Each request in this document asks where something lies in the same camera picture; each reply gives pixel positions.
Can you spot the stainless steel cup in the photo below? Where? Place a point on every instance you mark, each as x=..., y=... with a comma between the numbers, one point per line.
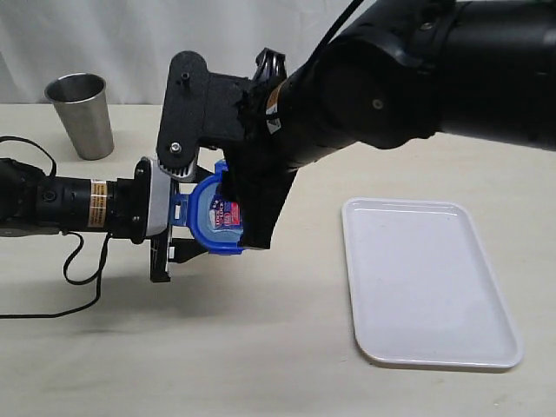
x=80, y=102

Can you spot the white rectangular tray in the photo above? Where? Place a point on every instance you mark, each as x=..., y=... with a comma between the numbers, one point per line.
x=422, y=291

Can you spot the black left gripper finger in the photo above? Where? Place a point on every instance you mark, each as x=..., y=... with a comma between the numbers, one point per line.
x=182, y=250

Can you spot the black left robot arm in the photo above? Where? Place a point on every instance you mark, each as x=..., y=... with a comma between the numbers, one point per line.
x=34, y=203

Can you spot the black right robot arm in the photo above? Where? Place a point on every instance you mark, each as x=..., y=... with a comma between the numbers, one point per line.
x=401, y=71

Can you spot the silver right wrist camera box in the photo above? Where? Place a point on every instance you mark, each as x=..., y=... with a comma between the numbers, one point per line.
x=200, y=109

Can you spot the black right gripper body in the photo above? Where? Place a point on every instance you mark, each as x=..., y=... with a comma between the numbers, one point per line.
x=257, y=177

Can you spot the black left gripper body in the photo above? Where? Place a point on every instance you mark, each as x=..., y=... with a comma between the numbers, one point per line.
x=119, y=225

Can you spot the blue container lid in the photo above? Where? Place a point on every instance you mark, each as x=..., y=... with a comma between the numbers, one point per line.
x=212, y=220

